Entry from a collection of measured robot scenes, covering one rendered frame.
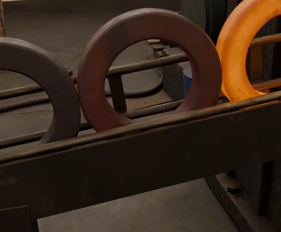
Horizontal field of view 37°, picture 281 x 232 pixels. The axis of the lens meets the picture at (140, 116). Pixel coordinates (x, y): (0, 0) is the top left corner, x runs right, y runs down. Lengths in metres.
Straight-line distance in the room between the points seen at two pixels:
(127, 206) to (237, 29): 0.98
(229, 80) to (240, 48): 0.04
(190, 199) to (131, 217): 0.21
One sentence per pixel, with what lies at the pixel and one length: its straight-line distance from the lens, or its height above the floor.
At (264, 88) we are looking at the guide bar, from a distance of 0.63.
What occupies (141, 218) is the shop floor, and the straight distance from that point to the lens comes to 1.37.
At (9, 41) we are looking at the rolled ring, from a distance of 0.50.
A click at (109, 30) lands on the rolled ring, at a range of 0.49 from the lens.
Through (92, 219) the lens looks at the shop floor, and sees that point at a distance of 1.38.
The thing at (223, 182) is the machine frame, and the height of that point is 0.07.
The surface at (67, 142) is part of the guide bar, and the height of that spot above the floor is 0.61.
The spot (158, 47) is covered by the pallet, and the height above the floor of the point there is 0.14.
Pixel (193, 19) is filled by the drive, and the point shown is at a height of 0.48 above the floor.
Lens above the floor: 0.83
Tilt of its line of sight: 24 degrees down
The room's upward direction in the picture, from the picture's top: 2 degrees counter-clockwise
